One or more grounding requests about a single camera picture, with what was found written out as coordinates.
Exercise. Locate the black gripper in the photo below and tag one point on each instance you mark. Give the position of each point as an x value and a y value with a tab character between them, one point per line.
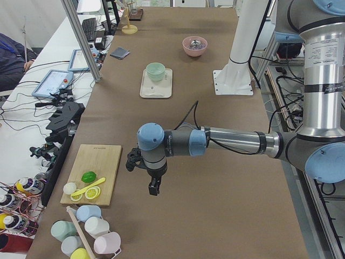
155	174

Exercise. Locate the green bowl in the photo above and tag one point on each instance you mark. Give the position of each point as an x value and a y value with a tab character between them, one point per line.
149	74
156	78
155	69

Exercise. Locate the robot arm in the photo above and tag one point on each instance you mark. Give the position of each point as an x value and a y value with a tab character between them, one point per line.
317	148

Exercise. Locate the wooden cutting board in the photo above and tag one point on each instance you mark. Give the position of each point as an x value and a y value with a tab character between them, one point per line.
103	160

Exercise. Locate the lemon slice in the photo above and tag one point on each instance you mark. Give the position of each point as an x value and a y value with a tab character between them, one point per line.
75	197
92	192

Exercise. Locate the yellow plastic knife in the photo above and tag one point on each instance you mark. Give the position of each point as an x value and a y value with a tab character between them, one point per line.
83	190

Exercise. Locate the green lime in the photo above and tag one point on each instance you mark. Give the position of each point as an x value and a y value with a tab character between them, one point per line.
88	177

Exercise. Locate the white cup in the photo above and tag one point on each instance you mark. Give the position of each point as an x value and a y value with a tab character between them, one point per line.
96	227

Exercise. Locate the pink cup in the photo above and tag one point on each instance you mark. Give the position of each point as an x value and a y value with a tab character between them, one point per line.
108	244

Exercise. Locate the blue cup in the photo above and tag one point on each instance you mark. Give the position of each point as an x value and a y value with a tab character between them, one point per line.
86	211

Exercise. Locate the white garlic bulb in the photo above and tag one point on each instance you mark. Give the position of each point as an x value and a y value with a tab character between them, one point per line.
69	188

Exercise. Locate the cream rabbit tray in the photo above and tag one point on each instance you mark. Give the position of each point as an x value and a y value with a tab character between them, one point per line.
157	89

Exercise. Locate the yellow cup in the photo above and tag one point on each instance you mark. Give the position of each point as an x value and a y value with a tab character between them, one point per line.
80	253

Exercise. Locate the grey cup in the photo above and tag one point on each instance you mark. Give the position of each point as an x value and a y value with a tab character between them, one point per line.
70	244

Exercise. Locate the green cup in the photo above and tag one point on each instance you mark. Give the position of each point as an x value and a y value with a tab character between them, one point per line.
63	229

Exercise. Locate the green bowl on tray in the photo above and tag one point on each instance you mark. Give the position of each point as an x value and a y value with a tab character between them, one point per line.
156	78

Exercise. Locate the black gripper stand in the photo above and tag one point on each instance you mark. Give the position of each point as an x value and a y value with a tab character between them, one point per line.
60	119

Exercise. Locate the grey folded cloth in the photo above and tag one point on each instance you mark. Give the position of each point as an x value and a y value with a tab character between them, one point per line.
120	53

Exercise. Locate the teach pendant tablet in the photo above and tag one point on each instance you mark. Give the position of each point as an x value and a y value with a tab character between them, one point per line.
52	83
78	62

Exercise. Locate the pink bowl with ice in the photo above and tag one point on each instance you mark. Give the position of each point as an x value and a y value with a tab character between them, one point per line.
194	52

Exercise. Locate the metal scoop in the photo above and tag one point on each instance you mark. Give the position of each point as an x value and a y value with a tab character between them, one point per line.
195	43

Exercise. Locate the wooden mug tree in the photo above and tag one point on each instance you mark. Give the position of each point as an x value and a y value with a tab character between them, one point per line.
129	28

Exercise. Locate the black tray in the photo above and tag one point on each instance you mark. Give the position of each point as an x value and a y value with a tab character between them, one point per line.
136	15

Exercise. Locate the black keyboard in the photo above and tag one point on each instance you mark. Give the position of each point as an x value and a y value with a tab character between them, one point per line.
89	28

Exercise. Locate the seated person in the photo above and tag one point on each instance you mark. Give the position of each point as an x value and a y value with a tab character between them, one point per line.
15	61

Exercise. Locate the white wire cup rack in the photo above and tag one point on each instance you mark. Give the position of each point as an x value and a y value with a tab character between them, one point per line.
86	238

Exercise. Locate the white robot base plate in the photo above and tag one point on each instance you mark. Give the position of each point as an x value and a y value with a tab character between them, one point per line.
232	82

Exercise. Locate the aluminium frame post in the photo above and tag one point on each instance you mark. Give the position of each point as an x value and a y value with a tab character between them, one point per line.
81	38

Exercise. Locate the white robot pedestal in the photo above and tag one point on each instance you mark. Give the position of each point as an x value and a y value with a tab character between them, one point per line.
254	29

